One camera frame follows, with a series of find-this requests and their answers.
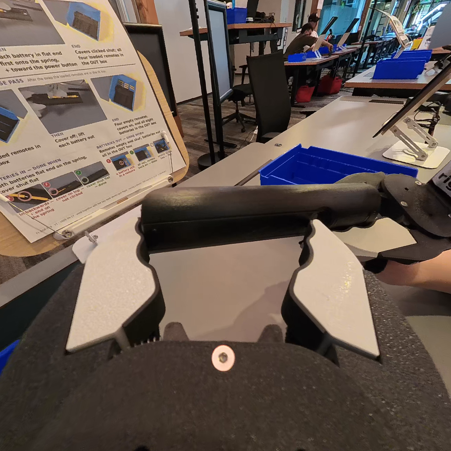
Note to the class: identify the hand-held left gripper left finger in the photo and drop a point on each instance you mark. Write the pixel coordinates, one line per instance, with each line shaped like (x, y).
(113, 296)

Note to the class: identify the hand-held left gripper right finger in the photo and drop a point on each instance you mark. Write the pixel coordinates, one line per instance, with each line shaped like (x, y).
(335, 296)

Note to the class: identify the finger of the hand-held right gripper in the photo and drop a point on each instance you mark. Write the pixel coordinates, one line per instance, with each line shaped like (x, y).
(384, 236)

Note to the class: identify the black remote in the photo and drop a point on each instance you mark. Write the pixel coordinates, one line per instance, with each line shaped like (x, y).
(246, 215)

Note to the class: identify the person's right hand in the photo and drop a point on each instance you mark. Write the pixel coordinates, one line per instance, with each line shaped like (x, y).
(426, 275)

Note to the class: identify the white stand base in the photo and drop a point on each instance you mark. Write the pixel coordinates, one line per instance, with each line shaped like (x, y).
(106, 232)

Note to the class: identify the blue plastic bin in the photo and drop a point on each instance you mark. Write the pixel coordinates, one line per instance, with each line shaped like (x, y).
(7, 356)
(324, 165)
(402, 67)

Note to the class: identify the red storage bin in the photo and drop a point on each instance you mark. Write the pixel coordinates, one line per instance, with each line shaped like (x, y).
(329, 85)
(304, 94)

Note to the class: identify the instruction sheet on stand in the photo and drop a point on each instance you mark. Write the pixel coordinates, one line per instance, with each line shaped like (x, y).
(176, 141)

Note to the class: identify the black office chair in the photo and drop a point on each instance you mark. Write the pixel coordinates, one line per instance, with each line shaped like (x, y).
(271, 91)

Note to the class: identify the printed instruction poster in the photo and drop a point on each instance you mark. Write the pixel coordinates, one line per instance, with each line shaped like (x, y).
(63, 106)

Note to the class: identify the black display on stand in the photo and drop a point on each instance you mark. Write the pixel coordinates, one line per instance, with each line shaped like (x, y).
(218, 49)
(151, 63)

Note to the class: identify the wooden pillar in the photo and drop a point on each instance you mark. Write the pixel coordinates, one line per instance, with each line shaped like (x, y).
(146, 10)

